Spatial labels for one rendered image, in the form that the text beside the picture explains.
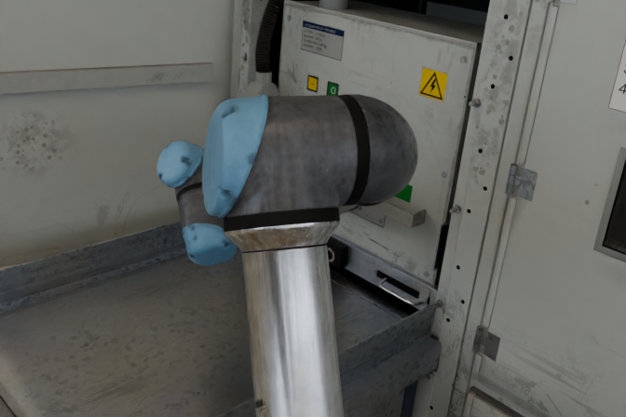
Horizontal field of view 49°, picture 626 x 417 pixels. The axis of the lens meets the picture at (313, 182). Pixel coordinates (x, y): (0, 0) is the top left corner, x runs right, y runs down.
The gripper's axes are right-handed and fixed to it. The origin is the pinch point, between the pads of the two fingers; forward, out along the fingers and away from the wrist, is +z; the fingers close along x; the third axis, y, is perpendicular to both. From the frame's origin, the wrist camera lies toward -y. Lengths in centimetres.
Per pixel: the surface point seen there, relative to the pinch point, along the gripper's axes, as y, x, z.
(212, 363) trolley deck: 10.2, -28.4, -14.3
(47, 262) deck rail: -27.9, -29.2, -26.7
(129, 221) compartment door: -40.1, -19.3, -3.8
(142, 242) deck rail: -27.7, -20.4, -8.0
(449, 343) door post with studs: 32.5, -8.7, 17.4
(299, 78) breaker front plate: -18.3, 26.0, 2.8
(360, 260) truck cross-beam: 6.3, -3.3, 18.1
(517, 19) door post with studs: 33, 43, -12
